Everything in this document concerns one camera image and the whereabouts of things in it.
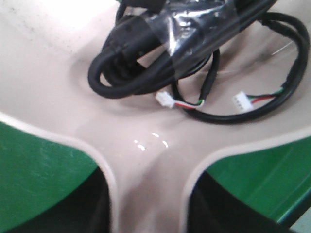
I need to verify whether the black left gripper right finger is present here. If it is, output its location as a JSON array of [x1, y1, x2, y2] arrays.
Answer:
[[187, 172, 289, 233]]

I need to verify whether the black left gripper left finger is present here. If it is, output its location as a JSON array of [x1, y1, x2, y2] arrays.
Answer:
[[48, 166, 115, 233]]

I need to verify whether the beige plastic dustpan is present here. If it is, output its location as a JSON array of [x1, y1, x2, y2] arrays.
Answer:
[[0, 0, 311, 233]]

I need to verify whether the black cable bundle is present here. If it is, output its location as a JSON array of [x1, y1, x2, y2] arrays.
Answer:
[[87, 0, 311, 126]]

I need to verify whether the green conveyor belt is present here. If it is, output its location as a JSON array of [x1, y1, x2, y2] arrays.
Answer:
[[0, 124, 311, 233]]

